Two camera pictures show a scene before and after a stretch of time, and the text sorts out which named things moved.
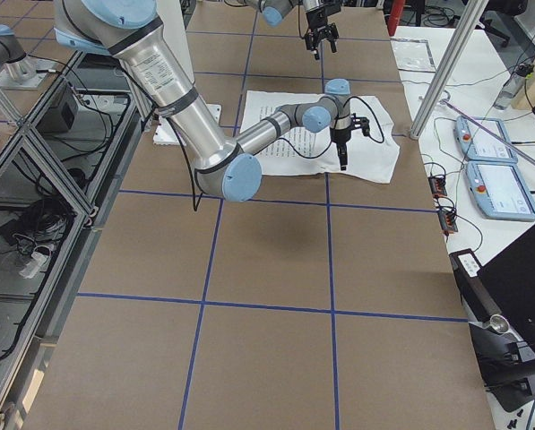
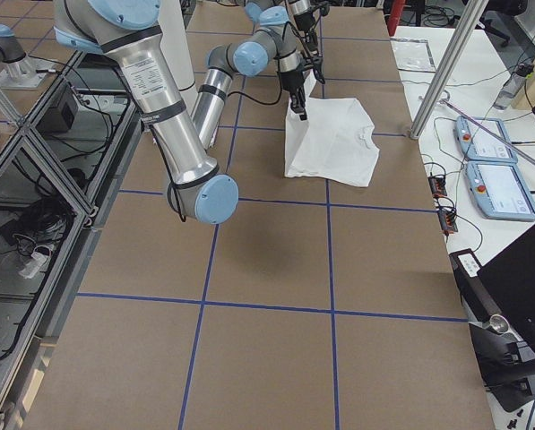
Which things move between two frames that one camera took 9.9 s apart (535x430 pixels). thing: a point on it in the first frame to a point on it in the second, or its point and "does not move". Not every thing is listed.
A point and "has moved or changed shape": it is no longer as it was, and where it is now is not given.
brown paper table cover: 320,303 does not move
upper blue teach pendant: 476,144 does not move
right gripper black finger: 342,155 to 298,103
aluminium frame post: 470,13 does not move
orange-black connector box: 437,185 does not move
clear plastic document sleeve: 412,55 does not move
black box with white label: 476,296 does not move
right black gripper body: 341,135 to 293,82
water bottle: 513,85 does not move
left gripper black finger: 312,42 to 315,61
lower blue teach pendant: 500,192 does not move
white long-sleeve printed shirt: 374,158 has moved or changed shape
